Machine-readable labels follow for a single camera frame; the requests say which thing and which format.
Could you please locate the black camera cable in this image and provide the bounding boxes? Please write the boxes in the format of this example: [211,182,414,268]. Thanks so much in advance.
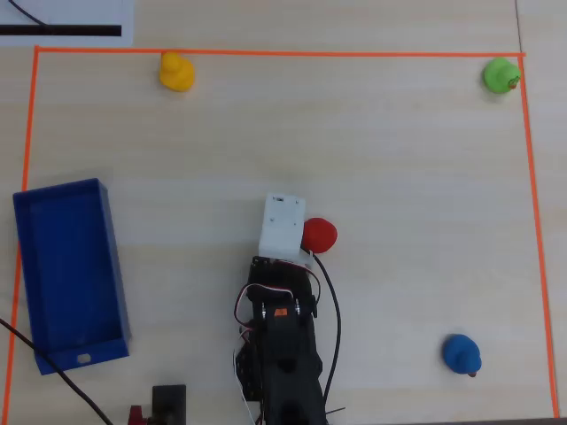
[311,251,343,402]

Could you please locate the thin black cable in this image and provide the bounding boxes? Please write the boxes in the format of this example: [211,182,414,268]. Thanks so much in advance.
[7,0,50,28]

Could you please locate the blue plastic box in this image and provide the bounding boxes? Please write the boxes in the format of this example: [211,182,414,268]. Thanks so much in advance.
[12,177,132,376]

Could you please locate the blue rubber duck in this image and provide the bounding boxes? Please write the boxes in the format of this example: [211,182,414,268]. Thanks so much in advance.
[441,333,483,379]

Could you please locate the red rubber duck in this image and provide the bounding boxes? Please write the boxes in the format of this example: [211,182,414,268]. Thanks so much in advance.
[300,216,338,255]

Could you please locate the thick black cable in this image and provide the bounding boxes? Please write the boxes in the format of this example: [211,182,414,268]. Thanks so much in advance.
[0,317,114,425]

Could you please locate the orange tape strip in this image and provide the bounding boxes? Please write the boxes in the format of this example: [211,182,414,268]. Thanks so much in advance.
[34,46,527,58]
[517,54,561,420]
[3,46,41,425]

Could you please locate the green rubber duck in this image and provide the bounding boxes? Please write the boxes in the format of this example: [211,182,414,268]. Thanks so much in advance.
[482,56,522,95]

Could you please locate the yellow rubber duck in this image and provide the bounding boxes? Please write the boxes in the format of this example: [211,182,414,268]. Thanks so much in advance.
[158,51,195,93]

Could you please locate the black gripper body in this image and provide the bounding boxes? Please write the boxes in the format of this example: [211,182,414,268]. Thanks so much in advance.
[246,255,320,319]

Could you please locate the white paper with black bar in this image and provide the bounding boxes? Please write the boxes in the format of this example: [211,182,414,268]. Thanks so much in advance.
[0,0,135,47]

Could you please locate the white red servo wires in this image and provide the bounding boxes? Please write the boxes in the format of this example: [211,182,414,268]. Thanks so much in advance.
[231,269,321,425]

